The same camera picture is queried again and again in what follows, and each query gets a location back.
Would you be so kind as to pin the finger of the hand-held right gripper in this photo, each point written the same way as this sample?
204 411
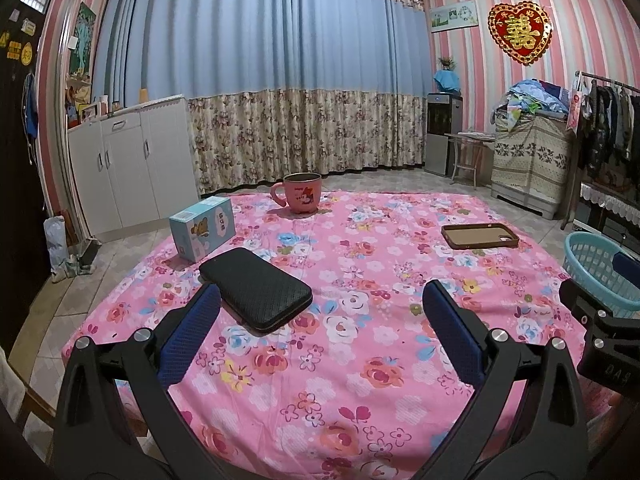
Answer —
580 297
627 265

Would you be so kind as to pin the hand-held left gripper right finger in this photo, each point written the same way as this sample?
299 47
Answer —
455 330

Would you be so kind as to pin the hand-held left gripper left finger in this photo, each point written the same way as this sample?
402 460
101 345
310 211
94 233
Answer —
192 320

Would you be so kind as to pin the light blue plastic basket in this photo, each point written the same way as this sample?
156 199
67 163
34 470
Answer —
587 260

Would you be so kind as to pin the black textured wallet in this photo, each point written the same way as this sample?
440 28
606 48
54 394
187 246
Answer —
252 287

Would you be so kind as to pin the low table with lace cloth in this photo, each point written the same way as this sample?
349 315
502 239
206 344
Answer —
607 197

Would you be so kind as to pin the light blue carton box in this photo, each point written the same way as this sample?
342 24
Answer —
202 230

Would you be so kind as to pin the brown phone case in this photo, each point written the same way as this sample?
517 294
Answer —
480 236

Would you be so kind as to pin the dark dustpan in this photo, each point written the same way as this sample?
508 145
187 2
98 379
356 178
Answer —
89 254

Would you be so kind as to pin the cabinet under patterned cloth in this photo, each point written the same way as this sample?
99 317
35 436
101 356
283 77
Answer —
532 165

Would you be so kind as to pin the rack of hanging clothes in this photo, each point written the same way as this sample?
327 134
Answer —
607 120

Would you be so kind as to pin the pink floral tablecloth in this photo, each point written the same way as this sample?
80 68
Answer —
320 400

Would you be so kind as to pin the white plastic bag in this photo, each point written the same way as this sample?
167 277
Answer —
56 247

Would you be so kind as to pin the pink cartoon mug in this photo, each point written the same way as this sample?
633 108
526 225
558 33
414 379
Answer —
302 195

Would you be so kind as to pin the white cabinet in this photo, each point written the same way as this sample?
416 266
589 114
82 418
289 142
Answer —
130 165

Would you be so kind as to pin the wooden chair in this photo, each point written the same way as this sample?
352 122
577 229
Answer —
25 400

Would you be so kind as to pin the pile of clothes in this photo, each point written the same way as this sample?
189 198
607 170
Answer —
532 100

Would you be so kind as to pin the grey water dispenser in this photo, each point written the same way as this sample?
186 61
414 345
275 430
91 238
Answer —
440 140

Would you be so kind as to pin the small folding table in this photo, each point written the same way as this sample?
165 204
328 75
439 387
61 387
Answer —
467 139

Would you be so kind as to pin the black door with stickers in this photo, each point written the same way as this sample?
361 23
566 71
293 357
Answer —
15 185

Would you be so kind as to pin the blue covered water bottle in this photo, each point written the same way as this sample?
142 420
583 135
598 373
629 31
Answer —
446 82

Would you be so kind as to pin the small potted plant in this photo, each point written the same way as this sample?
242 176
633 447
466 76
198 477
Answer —
446 63

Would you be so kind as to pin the blue hanging bag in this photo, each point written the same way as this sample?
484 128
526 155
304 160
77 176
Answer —
31 107

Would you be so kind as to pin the blue and floral curtain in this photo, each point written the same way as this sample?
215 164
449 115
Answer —
265 50

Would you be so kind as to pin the white picture frame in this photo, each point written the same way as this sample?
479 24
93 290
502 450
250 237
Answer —
90 112

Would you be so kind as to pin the red heart wall decoration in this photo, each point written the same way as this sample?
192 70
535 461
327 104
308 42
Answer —
521 32

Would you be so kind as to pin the green wall poster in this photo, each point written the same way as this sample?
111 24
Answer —
84 40

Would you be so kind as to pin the landscape wall picture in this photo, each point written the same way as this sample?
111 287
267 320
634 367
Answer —
454 17

